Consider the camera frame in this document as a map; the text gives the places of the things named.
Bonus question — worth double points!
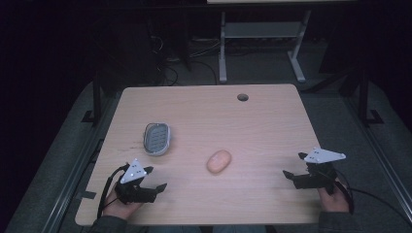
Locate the white metal stand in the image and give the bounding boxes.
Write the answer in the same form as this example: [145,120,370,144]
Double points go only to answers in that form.
[218,9,313,84]

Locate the black metal stand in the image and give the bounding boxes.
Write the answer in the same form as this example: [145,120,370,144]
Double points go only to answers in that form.
[355,66,386,128]
[80,69,104,128]

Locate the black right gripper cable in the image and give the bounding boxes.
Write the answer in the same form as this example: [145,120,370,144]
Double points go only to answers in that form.
[334,168,412,226]

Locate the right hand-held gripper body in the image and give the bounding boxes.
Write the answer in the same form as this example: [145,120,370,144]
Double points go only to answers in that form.
[292,147,347,196]

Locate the orange soap bar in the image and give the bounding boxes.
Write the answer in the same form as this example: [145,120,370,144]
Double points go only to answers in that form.
[206,149,233,175]

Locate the black floor cables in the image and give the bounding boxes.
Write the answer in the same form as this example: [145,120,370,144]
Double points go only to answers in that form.
[149,33,222,87]

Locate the person's right hand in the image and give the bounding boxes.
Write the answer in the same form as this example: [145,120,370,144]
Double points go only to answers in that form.
[317,179,352,214]

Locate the person's left hand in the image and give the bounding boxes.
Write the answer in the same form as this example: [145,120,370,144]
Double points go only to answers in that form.
[103,186,144,221]

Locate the grey soap dish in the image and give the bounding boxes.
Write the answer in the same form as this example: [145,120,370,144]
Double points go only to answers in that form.
[142,121,172,157]

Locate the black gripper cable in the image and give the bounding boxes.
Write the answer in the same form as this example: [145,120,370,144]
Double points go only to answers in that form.
[334,168,412,226]
[96,162,131,220]

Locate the aluminium floor rail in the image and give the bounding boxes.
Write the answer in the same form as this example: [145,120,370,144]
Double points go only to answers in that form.
[40,93,122,233]
[341,95,412,216]

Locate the grey tape strip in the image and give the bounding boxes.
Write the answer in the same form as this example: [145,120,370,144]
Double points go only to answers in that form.
[75,190,97,201]

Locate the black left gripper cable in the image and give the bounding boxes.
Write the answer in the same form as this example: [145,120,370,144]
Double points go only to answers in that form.
[96,162,131,220]

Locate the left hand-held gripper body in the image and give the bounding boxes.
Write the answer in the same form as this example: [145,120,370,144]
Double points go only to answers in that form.
[114,157,160,205]

